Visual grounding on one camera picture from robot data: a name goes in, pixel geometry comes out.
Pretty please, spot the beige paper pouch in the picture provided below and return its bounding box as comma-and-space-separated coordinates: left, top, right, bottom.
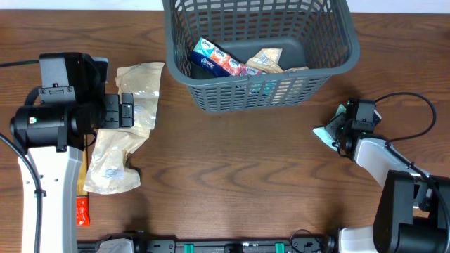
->
115, 62, 165, 131
84, 126, 150, 195
245, 48, 308, 74

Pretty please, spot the teal wet wipes packet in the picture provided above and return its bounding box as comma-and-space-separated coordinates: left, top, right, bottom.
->
313, 105, 346, 151

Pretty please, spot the colourful Kleenex tissue multipack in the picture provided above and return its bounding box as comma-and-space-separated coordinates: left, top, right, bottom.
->
190, 38, 265, 77

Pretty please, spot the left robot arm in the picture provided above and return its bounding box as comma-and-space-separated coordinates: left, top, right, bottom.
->
11, 103, 84, 252

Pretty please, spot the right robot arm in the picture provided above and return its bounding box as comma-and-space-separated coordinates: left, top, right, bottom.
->
324, 112, 449, 252

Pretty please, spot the orange spaghetti pasta packet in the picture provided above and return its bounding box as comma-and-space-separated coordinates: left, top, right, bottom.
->
76, 138, 90, 227

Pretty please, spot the dark grey plastic basket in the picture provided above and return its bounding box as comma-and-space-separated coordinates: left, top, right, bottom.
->
163, 0, 360, 112

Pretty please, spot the black mounting rail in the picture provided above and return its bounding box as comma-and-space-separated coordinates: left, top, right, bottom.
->
77, 230, 338, 253

